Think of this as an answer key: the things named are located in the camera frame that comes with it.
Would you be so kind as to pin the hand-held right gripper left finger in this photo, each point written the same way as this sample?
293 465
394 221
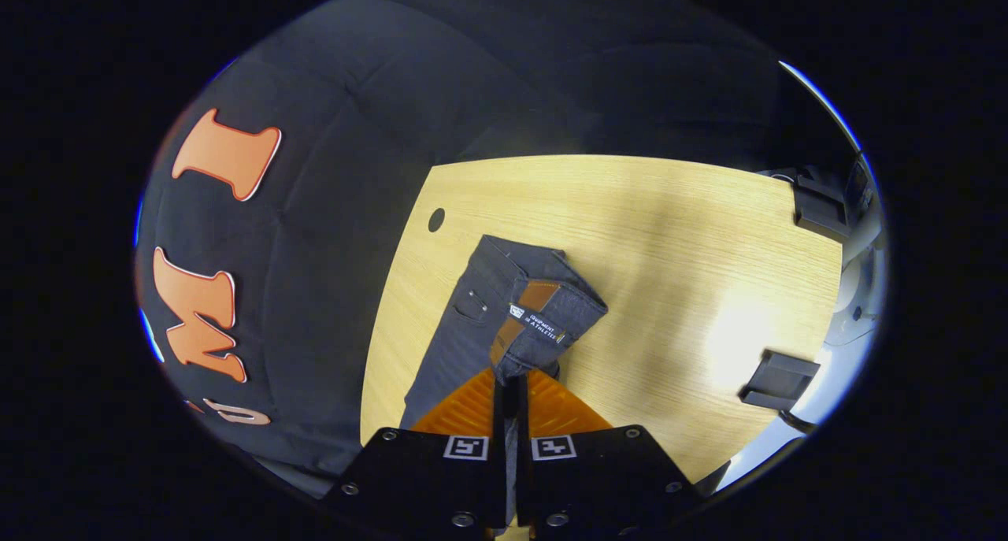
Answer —
498 446

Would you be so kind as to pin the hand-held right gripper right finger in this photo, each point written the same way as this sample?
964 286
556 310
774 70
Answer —
522 446

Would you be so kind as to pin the dark grey jeans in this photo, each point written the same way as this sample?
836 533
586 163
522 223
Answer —
472 328

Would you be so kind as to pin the black plastic stand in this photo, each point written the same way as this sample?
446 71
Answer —
819 202
780 379

